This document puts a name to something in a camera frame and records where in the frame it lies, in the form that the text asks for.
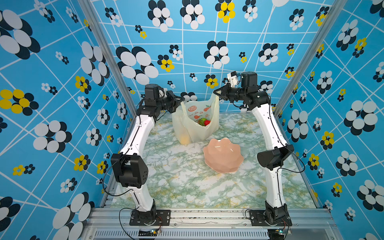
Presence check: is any right aluminium corner post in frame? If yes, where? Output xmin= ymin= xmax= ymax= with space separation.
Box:
xmin=274 ymin=0 xmax=347 ymax=116

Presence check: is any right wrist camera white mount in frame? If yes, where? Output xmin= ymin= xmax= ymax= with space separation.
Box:
xmin=227 ymin=71 xmax=240 ymax=88

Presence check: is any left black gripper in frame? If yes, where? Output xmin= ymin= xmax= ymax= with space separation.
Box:
xmin=155 ymin=91 xmax=184 ymax=114

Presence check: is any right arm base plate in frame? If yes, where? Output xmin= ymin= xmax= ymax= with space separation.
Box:
xmin=246 ymin=210 xmax=293 ymax=228

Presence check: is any pink scalloped fruit bowl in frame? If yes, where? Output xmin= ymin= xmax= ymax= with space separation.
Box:
xmin=203 ymin=138 xmax=244 ymax=174

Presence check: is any aluminium corner post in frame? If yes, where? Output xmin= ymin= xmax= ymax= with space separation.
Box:
xmin=274 ymin=0 xmax=347 ymax=116
xmin=79 ymin=0 xmax=136 ymax=118

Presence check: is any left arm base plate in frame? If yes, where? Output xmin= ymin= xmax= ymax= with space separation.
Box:
xmin=130 ymin=210 xmax=171 ymax=226

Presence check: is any left aluminium corner post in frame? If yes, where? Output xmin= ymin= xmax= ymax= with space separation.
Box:
xmin=79 ymin=0 xmax=136 ymax=118

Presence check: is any cream printed plastic bag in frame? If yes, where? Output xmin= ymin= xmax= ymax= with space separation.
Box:
xmin=172 ymin=92 xmax=220 ymax=145

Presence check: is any aluminium front rail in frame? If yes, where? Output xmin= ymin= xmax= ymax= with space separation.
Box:
xmin=81 ymin=208 xmax=343 ymax=240

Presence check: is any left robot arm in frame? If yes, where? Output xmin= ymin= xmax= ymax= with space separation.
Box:
xmin=111 ymin=84 xmax=185 ymax=226

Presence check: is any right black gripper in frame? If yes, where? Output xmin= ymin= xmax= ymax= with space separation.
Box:
xmin=214 ymin=84 xmax=249 ymax=104

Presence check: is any green lime fruit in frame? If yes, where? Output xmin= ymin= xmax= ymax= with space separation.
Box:
xmin=198 ymin=118 xmax=208 ymax=127

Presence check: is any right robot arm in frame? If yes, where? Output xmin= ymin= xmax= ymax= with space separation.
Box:
xmin=214 ymin=71 xmax=294 ymax=227

